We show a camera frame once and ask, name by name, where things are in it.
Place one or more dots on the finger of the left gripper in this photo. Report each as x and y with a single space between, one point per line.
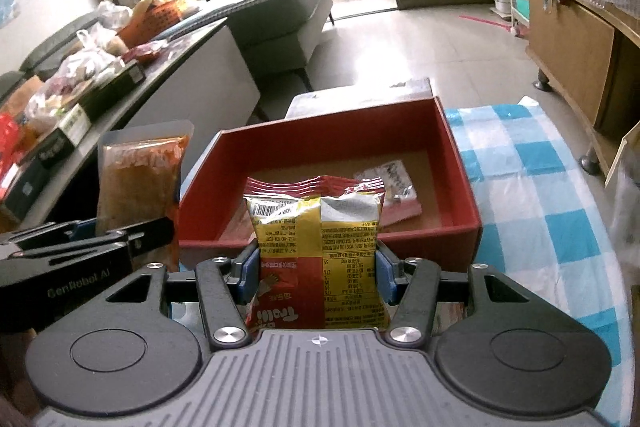
47 235
153 233

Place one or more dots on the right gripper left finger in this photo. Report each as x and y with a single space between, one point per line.
224 284

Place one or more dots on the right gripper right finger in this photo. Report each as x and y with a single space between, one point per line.
410 287

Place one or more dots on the orange spicy snack pack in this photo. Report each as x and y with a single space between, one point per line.
140 172

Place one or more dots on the Kaprons wafer pack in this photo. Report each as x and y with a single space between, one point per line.
401 201

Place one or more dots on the yellow red snack bag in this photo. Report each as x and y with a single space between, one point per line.
317 241

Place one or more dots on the long black gift box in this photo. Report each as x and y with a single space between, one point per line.
27 177

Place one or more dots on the blue checkered tablecloth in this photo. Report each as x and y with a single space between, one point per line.
542 228

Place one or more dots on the grey curved side table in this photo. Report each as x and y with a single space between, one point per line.
201 77

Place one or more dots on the white plastic bags pile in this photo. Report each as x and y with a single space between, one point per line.
81 55

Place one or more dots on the orange plastic basket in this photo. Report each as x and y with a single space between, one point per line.
151 17

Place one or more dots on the grey green sofa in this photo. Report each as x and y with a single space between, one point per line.
273 35

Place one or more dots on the wooden cabinet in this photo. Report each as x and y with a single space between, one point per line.
590 56

